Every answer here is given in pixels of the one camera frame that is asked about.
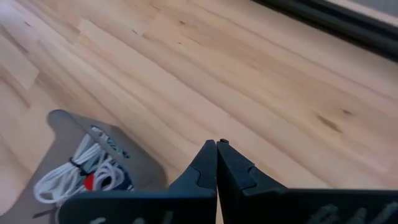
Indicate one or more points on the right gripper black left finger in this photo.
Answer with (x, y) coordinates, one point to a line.
(140, 208)

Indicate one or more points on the transparent grey plastic bin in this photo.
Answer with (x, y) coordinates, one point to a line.
(146, 174)

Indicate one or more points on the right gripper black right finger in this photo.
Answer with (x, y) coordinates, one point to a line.
(311, 208)

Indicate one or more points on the black table border rail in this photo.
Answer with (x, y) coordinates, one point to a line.
(342, 21)

